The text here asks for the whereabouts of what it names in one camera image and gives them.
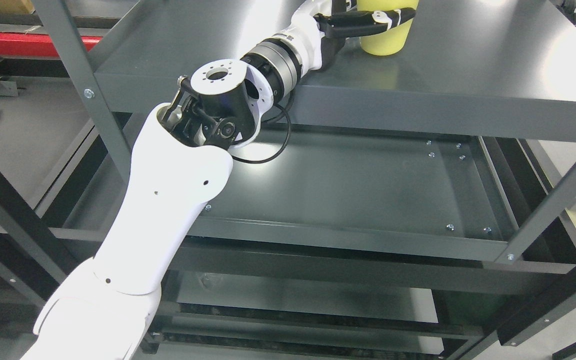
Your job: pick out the grey metal shelf unit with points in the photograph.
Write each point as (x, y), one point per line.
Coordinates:
(438, 167)

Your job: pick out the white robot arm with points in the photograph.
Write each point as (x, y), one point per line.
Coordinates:
(106, 305)

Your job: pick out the yellow plastic cup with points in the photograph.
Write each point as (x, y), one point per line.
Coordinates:
(393, 40)

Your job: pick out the black metal shelf rack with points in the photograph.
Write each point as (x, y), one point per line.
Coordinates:
(49, 152)

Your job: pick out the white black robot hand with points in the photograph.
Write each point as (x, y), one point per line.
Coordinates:
(319, 28)

